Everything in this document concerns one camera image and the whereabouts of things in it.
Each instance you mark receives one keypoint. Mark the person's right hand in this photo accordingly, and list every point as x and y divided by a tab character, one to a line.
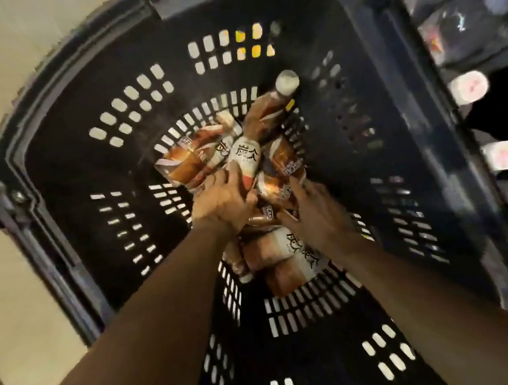
328	227

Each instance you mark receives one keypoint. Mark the person's left hand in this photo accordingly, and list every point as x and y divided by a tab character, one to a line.
223	203

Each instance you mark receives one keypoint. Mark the white-label tea bottle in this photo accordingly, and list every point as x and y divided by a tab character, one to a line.
245	154

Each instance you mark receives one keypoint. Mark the Nescafe coffee bottle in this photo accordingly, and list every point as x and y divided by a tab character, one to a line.
285	162

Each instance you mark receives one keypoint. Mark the pile of bottles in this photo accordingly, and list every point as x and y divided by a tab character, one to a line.
267	113

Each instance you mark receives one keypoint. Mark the black shopping basket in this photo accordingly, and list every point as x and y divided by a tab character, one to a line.
93	174

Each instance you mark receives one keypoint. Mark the person's left forearm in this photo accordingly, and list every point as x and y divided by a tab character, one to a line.
140	354

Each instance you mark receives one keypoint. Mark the person's right forearm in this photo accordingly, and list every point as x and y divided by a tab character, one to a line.
462	321

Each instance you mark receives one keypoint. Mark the row of clear water bottles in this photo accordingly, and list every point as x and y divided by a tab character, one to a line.
468	87

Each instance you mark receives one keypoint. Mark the black metal drinks rack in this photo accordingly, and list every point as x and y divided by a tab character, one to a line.
474	56

